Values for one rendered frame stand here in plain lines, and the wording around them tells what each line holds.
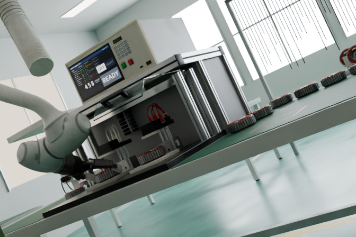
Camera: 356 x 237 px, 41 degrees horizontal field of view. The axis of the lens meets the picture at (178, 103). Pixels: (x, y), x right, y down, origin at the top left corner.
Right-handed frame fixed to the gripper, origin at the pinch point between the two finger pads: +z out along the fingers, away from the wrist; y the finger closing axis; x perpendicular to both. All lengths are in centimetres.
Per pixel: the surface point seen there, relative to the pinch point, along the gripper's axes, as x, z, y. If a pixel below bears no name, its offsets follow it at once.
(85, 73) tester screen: -43.9, -9.9, -0.1
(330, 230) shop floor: 20, 127, -38
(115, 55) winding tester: -44.0, -9.8, -18.6
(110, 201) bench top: 19.5, -18.5, -19.4
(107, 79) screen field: -37.8, -6.4, -9.9
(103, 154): -9.2, 0.0, 2.0
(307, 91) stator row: -25, 52, -72
